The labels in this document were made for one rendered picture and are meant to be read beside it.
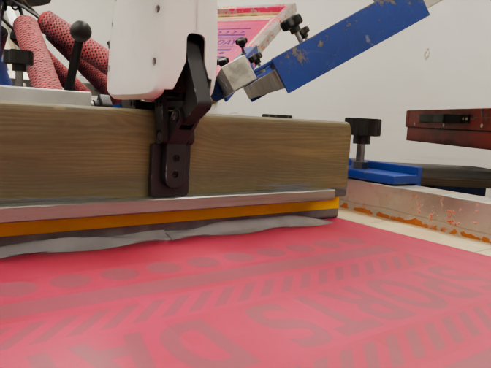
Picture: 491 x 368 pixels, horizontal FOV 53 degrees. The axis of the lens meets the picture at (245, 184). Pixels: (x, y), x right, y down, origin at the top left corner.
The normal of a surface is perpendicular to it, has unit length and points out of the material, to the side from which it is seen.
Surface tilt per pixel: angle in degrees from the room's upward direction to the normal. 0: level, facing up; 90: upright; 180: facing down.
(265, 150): 89
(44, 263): 0
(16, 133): 89
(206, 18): 85
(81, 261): 0
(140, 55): 89
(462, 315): 0
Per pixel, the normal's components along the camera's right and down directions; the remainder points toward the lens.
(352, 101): -0.81, 0.03
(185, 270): 0.06, -0.99
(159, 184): 0.58, 0.13
